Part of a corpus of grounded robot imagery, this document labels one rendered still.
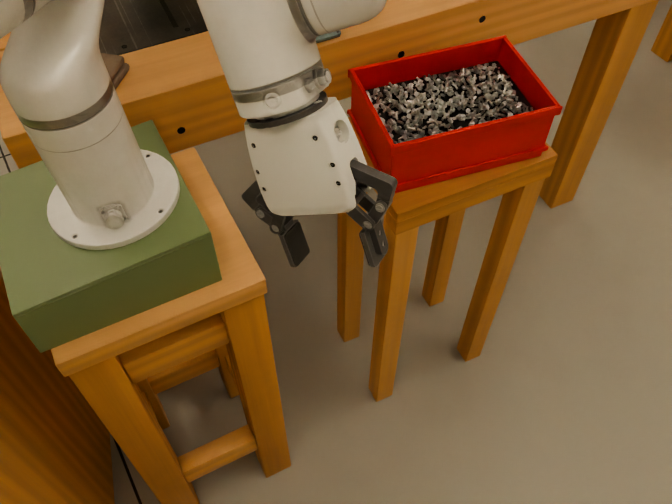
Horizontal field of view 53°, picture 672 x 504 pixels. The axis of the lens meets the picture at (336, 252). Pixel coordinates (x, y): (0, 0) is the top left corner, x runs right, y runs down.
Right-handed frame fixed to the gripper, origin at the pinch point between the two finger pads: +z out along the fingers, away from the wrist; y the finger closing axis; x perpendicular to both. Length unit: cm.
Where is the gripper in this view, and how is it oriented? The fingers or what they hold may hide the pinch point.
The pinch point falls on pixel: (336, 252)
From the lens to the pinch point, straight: 67.0
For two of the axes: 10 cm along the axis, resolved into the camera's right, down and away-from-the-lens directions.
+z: 2.9, 8.5, 4.5
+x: -4.4, 5.3, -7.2
